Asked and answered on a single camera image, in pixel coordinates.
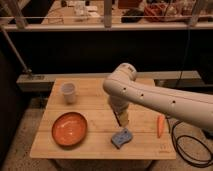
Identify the metal diagonal pole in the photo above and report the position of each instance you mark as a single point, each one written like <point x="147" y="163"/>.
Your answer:
<point x="26" y="69"/>

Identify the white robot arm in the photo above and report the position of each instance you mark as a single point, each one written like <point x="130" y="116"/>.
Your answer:
<point x="193" y="108"/>

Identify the orange bowl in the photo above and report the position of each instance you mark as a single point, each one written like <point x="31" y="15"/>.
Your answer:
<point x="69" y="129"/>

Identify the orange carrot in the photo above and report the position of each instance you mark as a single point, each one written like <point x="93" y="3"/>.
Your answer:
<point x="160" y="125"/>

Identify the wooden table board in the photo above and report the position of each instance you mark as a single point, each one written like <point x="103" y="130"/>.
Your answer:
<point x="92" y="103"/>

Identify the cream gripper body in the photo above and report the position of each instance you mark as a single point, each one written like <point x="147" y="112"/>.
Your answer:
<point x="123" y="118"/>

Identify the horizontal metal rail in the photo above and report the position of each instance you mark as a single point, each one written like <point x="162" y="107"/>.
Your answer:
<point x="113" y="27"/>

